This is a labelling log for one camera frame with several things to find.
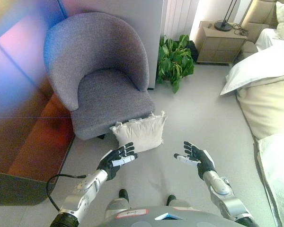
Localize beige wooden nightstand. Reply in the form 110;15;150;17
194;20;249;65

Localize silver right robot leg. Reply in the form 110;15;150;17
167;199;192;209

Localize silver robot leg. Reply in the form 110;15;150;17
105;198;131;219
167;199;192;209

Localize green leafy potted plant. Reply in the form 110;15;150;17
156;35;195;94

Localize cream bed cover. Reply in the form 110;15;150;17
236;79;284;140

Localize black lamp cable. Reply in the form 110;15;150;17
231;23;246;36

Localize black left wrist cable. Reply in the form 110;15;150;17
46;174;87;212

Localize grey robot torso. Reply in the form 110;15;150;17
104;205;228;227

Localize black bin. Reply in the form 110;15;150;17
188;40;199;62

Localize silver left robot leg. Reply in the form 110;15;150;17
105;198;131;219

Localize beige padded headboard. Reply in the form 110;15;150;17
240;0;279;54

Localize black left robot foot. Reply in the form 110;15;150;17
118;189;129;201

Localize small cream tasselled pillow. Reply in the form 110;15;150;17
109;110;168;154

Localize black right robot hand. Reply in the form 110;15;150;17
173;141;216;182

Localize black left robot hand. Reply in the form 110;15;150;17
96;142;138;182

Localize grey fabric tub armchair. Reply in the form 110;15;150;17
43;11;156;140

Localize reddish brown wooden cabinet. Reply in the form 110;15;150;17
0;78;76;206

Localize white pleated curtain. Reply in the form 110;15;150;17
163;0;199;42

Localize white bed pillow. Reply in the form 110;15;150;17
255;28;281;52

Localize white textured blanket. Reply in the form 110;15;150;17
257;134;284;227

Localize black lamp base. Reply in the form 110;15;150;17
214;0;240;32

